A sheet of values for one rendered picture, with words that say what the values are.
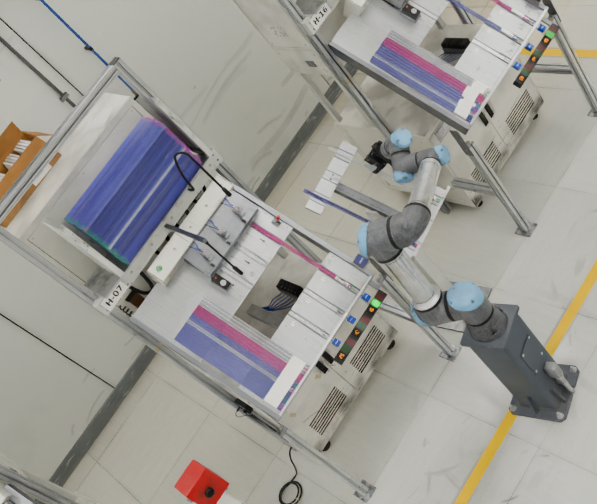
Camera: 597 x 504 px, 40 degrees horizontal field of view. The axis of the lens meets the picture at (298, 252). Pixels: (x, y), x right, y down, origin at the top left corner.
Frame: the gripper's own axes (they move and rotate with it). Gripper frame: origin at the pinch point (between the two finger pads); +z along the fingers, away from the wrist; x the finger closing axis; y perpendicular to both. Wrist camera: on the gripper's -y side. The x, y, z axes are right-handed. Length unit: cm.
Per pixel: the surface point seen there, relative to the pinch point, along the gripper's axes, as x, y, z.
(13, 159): 69, 123, 22
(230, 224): 47, 38, 16
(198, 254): 64, 43, 19
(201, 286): 74, 35, 24
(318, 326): 66, -12, 11
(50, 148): 67, 108, -12
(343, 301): 52, -16, 9
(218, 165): 28, 55, 16
